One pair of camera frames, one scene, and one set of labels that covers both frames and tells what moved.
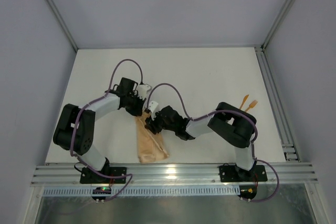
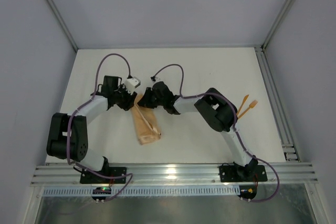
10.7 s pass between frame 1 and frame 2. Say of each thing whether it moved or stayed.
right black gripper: moved
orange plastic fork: stayed
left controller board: stayed
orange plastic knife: stayed
